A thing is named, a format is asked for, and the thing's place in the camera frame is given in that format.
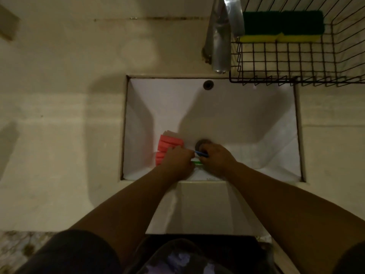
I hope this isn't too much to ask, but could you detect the person's left hand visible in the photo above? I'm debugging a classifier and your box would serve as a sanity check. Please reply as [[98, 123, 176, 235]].
[[158, 145, 197, 182]]

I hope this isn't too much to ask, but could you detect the person's right hand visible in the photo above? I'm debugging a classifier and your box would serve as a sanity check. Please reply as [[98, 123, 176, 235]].
[[198, 143, 239, 179]]

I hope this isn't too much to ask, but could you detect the black wire basket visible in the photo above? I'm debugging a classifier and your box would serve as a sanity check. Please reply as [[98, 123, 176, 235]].
[[229, 0, 365, 88]]

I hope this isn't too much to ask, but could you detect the green yellow sponge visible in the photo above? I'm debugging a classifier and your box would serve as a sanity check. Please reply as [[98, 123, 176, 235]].
[[281, 10, 325, 43], [240, 11, 283, 44]]

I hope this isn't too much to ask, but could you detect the person's left forearm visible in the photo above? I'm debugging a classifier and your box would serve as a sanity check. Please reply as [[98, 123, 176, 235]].
[[68, 168, 186, 266]]

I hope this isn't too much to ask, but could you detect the person's right forearm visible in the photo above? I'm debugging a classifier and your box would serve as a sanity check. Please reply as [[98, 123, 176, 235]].
[[222, 162, 365, 274]]

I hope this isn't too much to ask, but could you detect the metal sink drain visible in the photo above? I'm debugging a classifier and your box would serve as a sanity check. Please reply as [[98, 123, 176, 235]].
[[195, 139, 213, 151]]

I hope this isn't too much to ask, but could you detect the white sink basin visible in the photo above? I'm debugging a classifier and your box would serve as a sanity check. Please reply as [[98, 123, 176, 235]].
[[121, 75, 306, 236]]

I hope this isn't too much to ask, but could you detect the dark patterned shirt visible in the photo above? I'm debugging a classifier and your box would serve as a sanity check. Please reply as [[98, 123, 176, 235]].
[[14, 229, 365, 274]]

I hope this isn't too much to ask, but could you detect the chrome faucet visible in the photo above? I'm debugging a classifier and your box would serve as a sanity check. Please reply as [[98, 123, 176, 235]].
[[202, 0, 246, 75]]

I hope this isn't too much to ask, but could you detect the beige square post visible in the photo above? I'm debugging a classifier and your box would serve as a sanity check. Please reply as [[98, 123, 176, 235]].
[[0, 5, 21, 42]]

